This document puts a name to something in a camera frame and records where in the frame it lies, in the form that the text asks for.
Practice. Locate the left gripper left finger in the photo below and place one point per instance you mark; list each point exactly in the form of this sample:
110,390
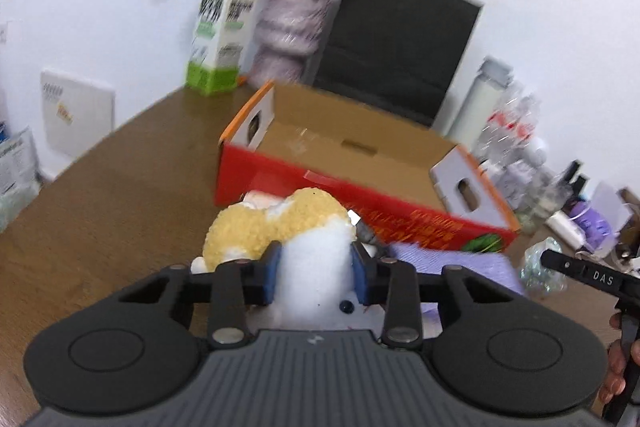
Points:
236,286

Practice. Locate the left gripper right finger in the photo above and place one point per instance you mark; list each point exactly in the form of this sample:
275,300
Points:
393,285

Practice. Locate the yellow white plush toy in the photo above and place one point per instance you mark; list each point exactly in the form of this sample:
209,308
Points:
315,286

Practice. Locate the bubble wrap bundle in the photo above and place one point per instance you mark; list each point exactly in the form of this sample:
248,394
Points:
536,279

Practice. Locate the person's right hand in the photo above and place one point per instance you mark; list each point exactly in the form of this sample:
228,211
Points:
614,382

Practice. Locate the purple package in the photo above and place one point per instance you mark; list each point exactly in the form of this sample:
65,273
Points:
598,233

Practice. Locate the red orange cardboard box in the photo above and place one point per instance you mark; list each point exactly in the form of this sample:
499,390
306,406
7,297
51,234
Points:
405,181

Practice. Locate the white power strip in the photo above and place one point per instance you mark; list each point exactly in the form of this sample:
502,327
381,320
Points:
567,230

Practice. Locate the black cosmetic bottles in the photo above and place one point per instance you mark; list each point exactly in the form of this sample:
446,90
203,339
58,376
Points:
572,182

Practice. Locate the clear drinking glass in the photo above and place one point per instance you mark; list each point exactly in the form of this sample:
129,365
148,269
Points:
543,196

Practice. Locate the plastic water bottle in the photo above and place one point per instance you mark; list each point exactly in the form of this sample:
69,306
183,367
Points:
511,125

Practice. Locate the white thermos bottle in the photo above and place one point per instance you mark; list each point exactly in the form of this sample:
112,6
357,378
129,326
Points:
491,81

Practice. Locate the white flat box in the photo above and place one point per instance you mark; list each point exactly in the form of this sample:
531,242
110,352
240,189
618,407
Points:
77,113

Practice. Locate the black paper bag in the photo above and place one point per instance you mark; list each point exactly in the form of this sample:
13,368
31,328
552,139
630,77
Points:
397,55

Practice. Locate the pink ceramic vase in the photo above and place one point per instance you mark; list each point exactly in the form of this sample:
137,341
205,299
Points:
287,34

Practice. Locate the white green milk carton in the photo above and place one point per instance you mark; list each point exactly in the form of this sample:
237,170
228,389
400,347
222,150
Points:
220,36

